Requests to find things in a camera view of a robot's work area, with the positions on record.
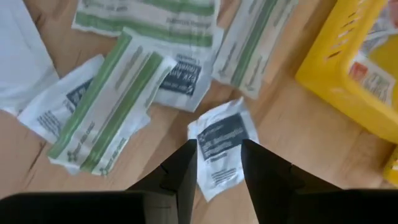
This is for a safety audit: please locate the plain white packet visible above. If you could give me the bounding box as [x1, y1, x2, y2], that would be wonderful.
[0, 0, 60, 116]

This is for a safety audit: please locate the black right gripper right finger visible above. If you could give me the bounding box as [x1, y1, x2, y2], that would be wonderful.
[241, 138, 398, 224]

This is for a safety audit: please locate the white wipe packet dark label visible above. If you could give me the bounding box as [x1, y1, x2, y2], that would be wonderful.
[17, 54, 106, 144]
[187, 97, 260, 202]
[151, 46, 225, 113]

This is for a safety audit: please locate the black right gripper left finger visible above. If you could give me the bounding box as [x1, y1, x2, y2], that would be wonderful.
[0, 139, 198, 224]

